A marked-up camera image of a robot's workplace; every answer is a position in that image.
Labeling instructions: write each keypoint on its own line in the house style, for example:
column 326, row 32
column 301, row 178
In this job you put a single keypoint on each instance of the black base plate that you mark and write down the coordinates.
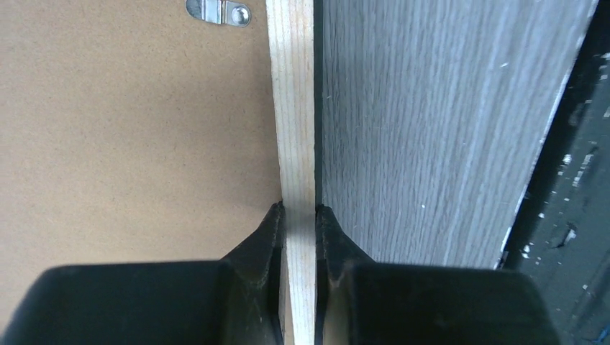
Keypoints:
column 560, row 237

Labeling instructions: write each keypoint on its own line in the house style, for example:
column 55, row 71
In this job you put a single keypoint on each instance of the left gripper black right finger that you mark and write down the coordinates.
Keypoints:
column 361, row 301

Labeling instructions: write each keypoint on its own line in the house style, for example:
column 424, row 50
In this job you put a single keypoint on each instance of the black picture frame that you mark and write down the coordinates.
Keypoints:
column 131, row 131

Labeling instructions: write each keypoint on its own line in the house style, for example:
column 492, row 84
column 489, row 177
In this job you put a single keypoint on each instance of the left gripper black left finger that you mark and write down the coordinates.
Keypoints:
column 232, row 300

